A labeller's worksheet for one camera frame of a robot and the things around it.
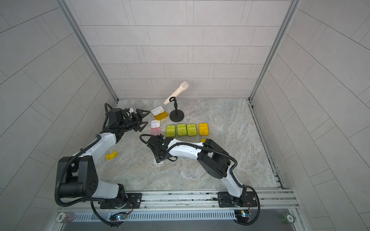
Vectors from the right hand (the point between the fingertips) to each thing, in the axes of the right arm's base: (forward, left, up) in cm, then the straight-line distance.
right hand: (164, 156), depth 87 cm
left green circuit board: (-29, +17, +4) cm, 34 cm away
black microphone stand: (+30, -7, +3) cm, 31 cm away
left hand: (+17, +5, +20) cm, 27 cm away
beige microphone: (+30, -15, +30) cm, 45 cm away
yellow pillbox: (+18, -26, +1) cm, 31 cm away
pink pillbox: (+20, +7, +2) cm, 21 cm away
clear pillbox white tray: (-7, 0, +8) cm, 10 cm away
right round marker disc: (-34, -58, +5) cm, 68 cm away
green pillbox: (+18, -3, +1) cm, 18 cm away
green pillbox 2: (+17, -11, +3) cm, 21 cm away
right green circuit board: (-31, -41, -1) cm, 52 cm away
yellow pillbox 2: (+8, -25, +2) cm, 26 cm away
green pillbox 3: (+17, -18, +2) cm, 25 cm away
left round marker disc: (-28, +41, +10) cm, 51 cm away
